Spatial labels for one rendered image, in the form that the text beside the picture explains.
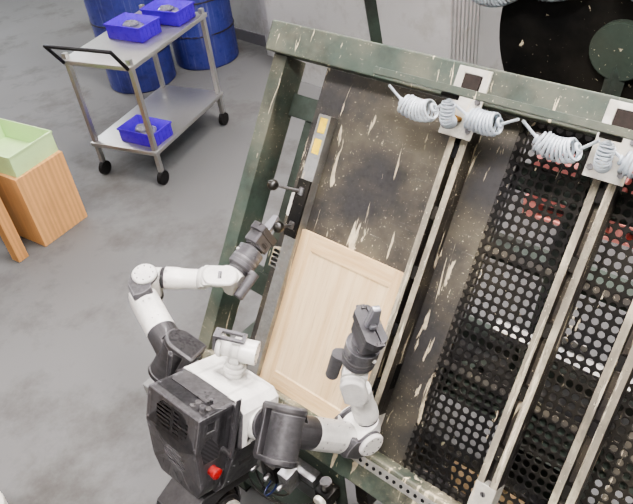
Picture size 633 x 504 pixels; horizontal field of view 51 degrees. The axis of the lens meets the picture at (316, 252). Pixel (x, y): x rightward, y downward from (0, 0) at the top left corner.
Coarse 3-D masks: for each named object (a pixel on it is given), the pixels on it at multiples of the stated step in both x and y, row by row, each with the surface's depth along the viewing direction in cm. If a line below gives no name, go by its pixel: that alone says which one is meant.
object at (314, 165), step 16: (320, 160) 219; (304, 176) 221; (320, 176) 222; (304, 208) 221; (304, 224) 225; (288, 240) 226; (288, 256) 226; (288, 272) 227; (272, 288) 230; (272, 304) 230; (272, 320) 230; (256, 336) 235; (256, 368) 235
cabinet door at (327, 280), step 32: (320, 256) 221; (352, 256) 213; (288, 288) 228; (320, 288) 221; (352, 288) 213; (384, 288) 207; (288, 320) 229; (320, 320) 221; (352, 320) 214; (384, 320) 206; (288, 352) 229; (320, 352) 221; (288, 384) 229; (320, 384) 221; (320, 416) 221
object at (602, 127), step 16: (400, 80) 175; (416, 80) 172; (432, 80) 170; (464, 96) 165; (480, 96) 162; (496, 96) 160; (400, 112) 182; (416, 112) 178; (432, 112) 181; (464, 112) 171; (480, 112) 167; (496, 112) 166; (528, 112) 155; (544, 112) 153; (560, 112) 151; (464, 128) 172; (480, 128) 167; (528, 128) 161; (592, 128) 147; (608, 128) 145; (624, 128) 143; (544, 144) 158; (560, 144) 156; (576, 144) 155; (592, 144) 152; (560, 160) 158; (576, 160) 156; (624, 160) 147; (624, 176) 150
